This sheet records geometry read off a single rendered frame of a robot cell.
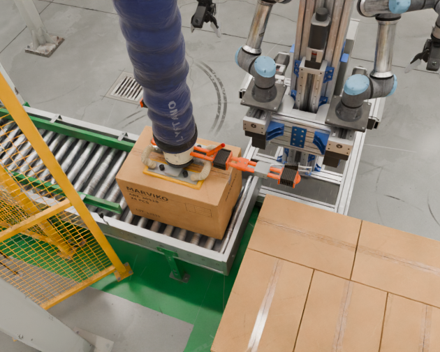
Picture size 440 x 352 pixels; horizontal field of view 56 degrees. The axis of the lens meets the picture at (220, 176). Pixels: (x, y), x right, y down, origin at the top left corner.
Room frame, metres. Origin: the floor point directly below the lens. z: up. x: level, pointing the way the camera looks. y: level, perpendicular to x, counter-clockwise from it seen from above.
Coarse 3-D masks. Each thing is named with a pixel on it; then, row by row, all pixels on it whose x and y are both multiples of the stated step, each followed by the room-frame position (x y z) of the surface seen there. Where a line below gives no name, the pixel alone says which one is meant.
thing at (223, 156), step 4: (216, 152) 1.31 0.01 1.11; (220, 152) 1.31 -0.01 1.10; (224, 152) 1.31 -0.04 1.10; (228, 152) 1.31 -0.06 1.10; (232, 152) 1.30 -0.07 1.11; (216, 156) 1.29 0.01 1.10; (220, 156) 1.28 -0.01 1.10; (224, 156) 1.28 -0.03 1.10; (228, 156) 1.27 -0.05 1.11; (212, 160) 1.26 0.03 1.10; (216, 160) 1.27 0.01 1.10; (220, 160) 1.26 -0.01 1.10; (224, 160) 1.26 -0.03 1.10; (228, 160) 1.25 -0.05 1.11; (212, 164) 1.26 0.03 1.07; (216, 164) 1.26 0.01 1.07; (220, 164) 1.24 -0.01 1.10; (224, 164) 1.23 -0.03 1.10; (220, 168) 1.24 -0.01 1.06; (224, 168) 1.23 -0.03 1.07
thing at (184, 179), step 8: (152, 160) 1.41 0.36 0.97; (144, 168) 1.35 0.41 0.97; (160, 168) 1.33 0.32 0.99; (184, 168) 1.33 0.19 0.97; (160, 176) 1.29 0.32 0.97; (168, 176) 1.28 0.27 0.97; (184, 176) 1.26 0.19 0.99; (184, 184) 1.23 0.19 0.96; (192, 184) 1.22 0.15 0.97; (200, 184) 1.21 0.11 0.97
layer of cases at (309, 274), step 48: (288, 240) 1.04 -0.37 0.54; (336, 240) 1.01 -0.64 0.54; (384, 240) 0.98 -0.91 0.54; (432, 240) 0.95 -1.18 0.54; (240, 288) 0.78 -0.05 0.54; (288, 288) 0.76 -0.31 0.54; (336, 288) 0.73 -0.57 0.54; (384, 288) 0.70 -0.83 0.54; (432, 288) 0.68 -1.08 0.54; (240, 336) 0.53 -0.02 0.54; (288, 336) 0.51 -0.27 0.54; (336, 336) 0.49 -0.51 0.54; (384, 336) 0.46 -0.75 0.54; (432, 336) 0.44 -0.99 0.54
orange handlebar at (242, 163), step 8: (152, 144) 1.43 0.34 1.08; (192, 152) 1.34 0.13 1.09; (208, 160) 1.29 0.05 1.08; (232, 160) 1.27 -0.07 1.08; (240, 160) 1.25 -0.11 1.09; (248, 160) 1.25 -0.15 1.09; (240, 168) 1.21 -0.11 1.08; (248, 168) 1.20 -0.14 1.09; (272, 168) 1.18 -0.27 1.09; (272, 176) 1.14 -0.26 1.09
